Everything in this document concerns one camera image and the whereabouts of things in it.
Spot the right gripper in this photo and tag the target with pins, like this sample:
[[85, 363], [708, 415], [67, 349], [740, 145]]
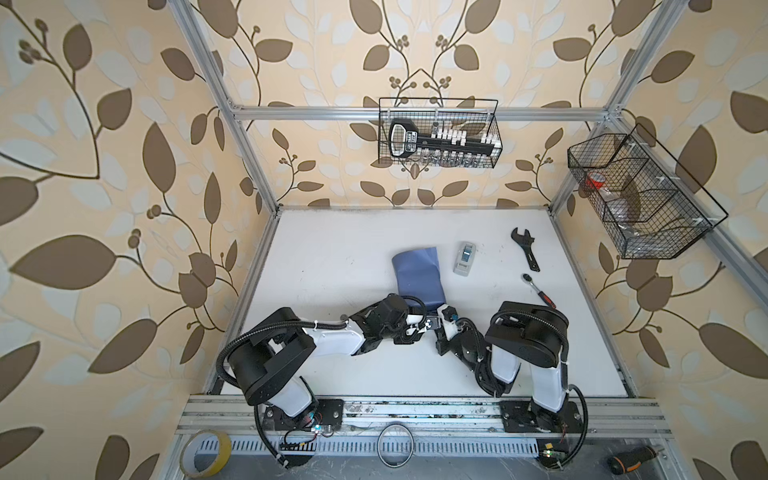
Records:
[[442, 342]]

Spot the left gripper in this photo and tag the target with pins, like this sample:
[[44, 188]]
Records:
[[406, 339]]

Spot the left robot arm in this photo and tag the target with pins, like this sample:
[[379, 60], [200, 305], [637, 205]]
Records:
[[264, 361]]

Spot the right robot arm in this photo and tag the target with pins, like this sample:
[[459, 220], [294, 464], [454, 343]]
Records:
[[518, 334]]

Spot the black adjustable wrench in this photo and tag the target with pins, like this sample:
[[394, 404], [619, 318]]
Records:
[[525, 240]]

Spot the orange black screwdriver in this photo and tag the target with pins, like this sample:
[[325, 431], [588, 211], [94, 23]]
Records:
[[628, 461]]

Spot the red capped plastic item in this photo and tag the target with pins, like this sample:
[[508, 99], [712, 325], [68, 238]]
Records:
[[594, 181]]

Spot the yellow tape roll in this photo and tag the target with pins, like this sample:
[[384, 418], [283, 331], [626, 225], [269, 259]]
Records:
[[205, 454]]

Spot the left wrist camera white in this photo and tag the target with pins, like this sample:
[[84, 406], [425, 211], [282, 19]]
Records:
[[419, 323]]

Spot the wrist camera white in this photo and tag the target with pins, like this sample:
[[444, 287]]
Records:
[[419, 323], [447, 315]]

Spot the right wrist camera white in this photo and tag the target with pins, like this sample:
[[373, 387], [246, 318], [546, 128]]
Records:
[[447, 315]]

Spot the red handled ratchet wrench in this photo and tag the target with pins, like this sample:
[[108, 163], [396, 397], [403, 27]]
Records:
[[540, 293]]

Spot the black socket set rail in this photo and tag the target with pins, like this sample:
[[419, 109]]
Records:
[[405, 140]]

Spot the back wire basket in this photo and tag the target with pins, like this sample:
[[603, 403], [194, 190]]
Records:
[[475, 116]]

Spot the wire basket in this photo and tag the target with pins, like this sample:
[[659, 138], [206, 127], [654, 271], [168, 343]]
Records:
[[654, 204], [475, 116]]

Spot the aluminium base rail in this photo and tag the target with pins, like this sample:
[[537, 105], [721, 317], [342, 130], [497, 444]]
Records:
[[459, 427]]

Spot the right wire basket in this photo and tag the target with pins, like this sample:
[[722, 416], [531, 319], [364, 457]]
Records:
[[654, 204]]

